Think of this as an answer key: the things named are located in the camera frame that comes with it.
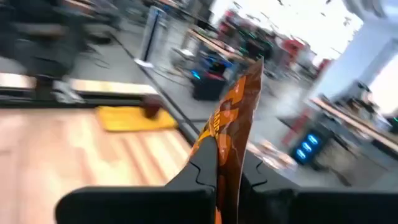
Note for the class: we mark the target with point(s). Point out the orange brown spice pouch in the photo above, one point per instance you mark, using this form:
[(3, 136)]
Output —
[(236, 124)]

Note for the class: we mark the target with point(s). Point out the background wooden workbench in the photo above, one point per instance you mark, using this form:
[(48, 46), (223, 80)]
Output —
[(351, 119), (214, 45)]

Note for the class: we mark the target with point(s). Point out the black cart with blue light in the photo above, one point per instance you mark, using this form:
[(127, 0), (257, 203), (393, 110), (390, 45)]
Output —
[(208, 88)]

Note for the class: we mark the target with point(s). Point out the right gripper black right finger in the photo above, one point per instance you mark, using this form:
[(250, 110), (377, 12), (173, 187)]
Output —
[(311, 207)]

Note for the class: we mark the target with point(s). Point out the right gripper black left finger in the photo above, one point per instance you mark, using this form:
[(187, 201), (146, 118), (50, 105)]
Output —
[(140, 205)]

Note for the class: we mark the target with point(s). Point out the grey stanchion post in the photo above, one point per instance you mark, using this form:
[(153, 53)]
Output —
[(150, 34)]

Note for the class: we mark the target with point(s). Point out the black device with blue lights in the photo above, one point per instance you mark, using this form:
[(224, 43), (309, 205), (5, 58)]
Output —
[(306, 146)]

